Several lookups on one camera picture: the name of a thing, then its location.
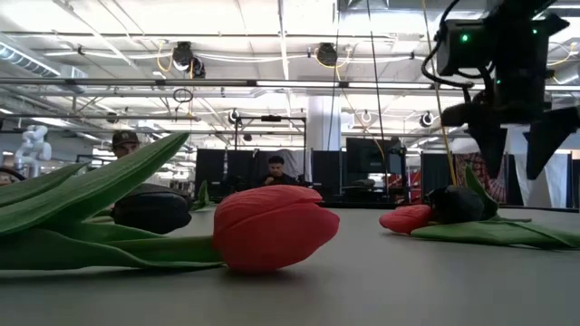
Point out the small black ceiling reel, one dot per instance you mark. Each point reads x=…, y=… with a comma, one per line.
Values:
x=234, y=117
x=426, y=119

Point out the white curtain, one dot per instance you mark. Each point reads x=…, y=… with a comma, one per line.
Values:
x=557, y=185

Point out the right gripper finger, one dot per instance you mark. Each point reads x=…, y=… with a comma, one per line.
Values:
x=491, y=149
x=546, y=145

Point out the white column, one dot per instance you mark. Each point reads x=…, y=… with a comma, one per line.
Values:
x=324, y=122

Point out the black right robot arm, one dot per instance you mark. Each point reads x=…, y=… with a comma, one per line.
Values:
x=516, y=45

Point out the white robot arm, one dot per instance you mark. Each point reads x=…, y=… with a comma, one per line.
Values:
x=34, y=149

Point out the silver ventilation duct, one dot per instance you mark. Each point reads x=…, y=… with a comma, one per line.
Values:
x=22, y=59

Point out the red patterned cloth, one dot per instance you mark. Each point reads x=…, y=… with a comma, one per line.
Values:
x=502, y=190

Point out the person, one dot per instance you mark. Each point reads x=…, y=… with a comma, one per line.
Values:
x=276, y=169
x=125, y=145

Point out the black partition panel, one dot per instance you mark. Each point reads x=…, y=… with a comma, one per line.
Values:
x=213, y=172

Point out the ceiling light strip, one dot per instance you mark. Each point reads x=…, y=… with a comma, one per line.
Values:
x=317, y=84

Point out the black stand frame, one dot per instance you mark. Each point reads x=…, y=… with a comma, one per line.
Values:
x=272, y=118

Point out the black monitor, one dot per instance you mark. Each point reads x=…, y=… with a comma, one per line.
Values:
x=369, y=156

